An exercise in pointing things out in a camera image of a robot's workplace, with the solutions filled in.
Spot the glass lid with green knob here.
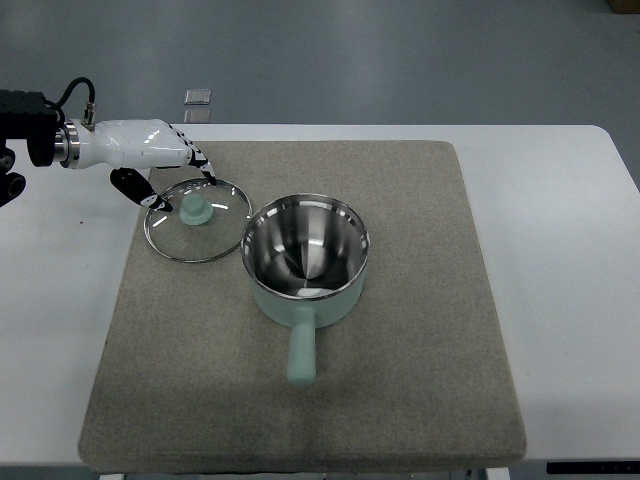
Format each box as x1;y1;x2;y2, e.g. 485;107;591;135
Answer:
143;178;253;263

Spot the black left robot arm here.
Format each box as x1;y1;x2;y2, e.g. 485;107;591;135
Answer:
1;77;96;205

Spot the metal floor plate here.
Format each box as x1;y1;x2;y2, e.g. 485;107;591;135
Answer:
184;108;211;124
184;88;212;105

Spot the mint green saucepan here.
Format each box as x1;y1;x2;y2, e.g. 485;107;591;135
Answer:
240;193;371;386

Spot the cardboard box corner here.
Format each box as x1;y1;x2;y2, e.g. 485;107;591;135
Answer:
607;0;640;14

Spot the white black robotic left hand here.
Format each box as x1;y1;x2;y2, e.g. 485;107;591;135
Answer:
53;119;217;212

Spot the black table control panel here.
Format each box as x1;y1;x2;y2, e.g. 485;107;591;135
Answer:
546;461;640;475

